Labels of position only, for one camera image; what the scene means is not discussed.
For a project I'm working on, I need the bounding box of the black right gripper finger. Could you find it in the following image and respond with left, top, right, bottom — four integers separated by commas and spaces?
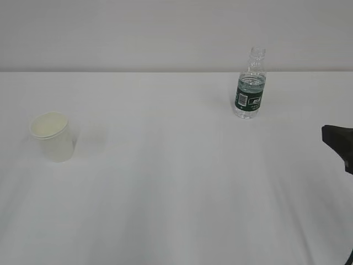
322, 125, 352, 174

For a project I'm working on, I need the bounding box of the white paper cup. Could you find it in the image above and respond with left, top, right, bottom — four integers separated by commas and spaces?
29, 112, 74, 163

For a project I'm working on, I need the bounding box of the Yibao mineral water bottle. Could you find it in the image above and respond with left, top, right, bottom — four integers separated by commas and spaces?
234, 47, 266, 119

